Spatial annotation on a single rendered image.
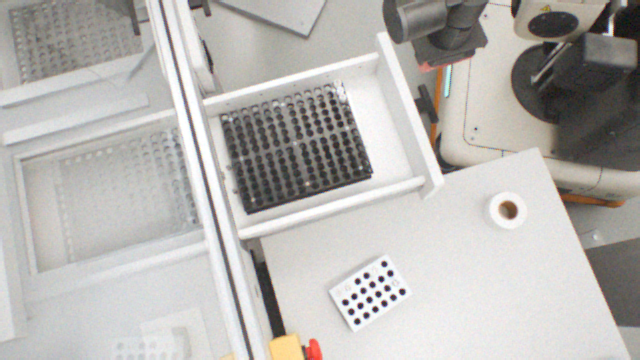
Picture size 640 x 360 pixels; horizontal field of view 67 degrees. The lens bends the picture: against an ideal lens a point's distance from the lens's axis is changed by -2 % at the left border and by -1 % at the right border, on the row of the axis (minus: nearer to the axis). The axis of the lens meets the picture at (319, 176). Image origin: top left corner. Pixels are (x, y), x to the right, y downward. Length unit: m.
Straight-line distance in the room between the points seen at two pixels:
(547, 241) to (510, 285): 0.11
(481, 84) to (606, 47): 0.50
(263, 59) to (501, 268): 1.26
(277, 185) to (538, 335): 0.54
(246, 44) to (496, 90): 0.93
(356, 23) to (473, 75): 0.57
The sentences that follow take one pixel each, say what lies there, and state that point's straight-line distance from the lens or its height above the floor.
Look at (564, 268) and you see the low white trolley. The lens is 1.04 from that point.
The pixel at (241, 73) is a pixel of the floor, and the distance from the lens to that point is 1.91.
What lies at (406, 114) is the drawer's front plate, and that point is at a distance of 0.84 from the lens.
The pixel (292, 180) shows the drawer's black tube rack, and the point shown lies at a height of 0.90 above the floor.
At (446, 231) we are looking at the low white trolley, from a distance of 0.97.
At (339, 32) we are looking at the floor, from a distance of 1.98.
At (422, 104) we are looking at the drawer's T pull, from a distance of 0.87.
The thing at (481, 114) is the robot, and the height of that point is 0.28.
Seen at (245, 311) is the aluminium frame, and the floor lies 0.99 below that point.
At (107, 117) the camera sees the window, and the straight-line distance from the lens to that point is 0.37.
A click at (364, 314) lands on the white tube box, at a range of 0.93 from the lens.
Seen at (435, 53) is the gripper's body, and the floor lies 1.09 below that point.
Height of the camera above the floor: 1.69
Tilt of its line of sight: 75 degrees down
